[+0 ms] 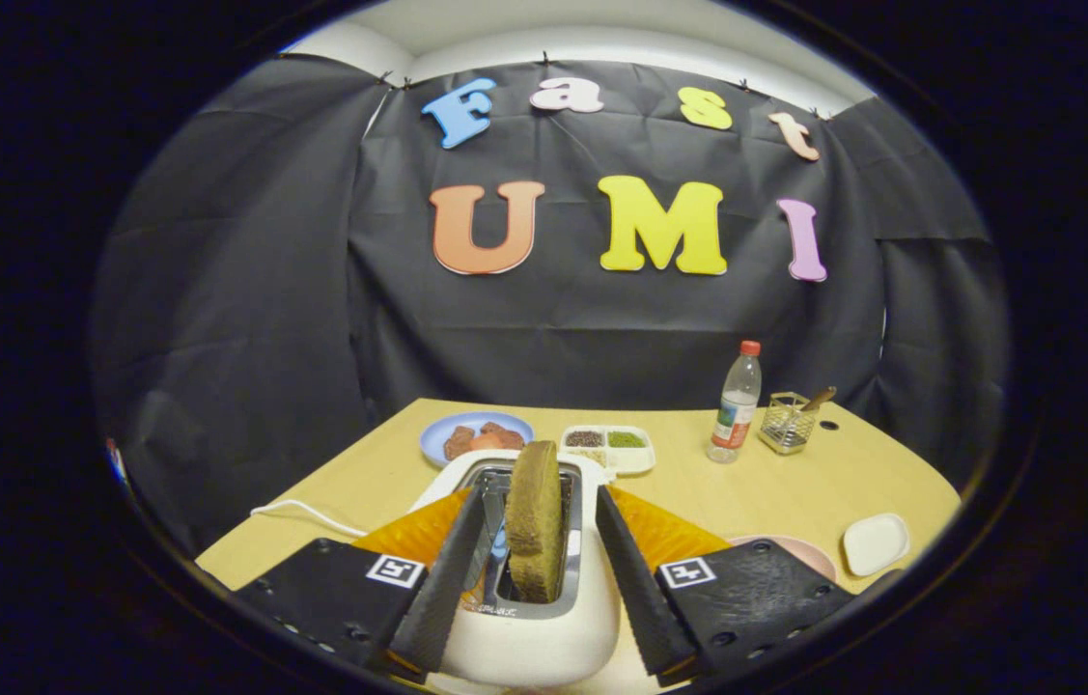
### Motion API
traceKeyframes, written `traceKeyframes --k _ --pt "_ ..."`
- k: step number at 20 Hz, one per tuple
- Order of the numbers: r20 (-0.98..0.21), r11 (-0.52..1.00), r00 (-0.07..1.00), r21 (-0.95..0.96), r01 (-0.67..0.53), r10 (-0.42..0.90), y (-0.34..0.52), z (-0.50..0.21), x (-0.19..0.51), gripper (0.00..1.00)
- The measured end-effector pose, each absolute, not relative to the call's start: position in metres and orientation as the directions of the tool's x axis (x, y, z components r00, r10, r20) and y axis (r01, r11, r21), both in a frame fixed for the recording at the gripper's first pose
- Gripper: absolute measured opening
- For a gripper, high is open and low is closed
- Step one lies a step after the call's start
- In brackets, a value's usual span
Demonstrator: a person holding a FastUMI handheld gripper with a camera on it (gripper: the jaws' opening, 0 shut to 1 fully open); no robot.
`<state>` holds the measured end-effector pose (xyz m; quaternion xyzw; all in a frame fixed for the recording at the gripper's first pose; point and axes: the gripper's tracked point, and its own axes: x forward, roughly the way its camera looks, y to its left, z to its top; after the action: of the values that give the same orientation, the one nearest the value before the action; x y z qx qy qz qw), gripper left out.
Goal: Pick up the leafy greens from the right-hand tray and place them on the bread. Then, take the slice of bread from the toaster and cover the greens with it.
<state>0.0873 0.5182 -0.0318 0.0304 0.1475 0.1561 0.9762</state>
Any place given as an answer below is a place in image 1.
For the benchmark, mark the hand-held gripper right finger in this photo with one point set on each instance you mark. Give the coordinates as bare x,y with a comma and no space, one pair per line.
635,589

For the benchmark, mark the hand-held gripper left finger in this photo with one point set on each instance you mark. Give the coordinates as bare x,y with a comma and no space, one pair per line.
447,589

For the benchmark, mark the brown bread slice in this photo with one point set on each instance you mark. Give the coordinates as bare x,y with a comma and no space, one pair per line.
534,521

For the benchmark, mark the white toaster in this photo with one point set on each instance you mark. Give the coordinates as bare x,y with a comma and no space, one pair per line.
544,647

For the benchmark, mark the white divided condiment tray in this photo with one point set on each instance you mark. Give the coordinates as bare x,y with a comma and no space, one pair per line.
640,461

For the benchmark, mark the blue plate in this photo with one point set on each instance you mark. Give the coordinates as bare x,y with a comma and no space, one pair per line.
432,444

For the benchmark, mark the red meat pieces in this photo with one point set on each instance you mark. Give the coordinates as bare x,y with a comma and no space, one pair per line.
486,440

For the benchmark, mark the pink round plate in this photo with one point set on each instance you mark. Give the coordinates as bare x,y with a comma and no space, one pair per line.
809,555

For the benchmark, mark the clear plastic bottle red cap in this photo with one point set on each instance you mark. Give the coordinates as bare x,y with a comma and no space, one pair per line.
737,405

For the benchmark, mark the white square plate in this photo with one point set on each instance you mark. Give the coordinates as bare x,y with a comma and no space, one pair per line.
877,543

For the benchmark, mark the black backdrop cloth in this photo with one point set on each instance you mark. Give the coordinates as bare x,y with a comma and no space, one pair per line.
553,338

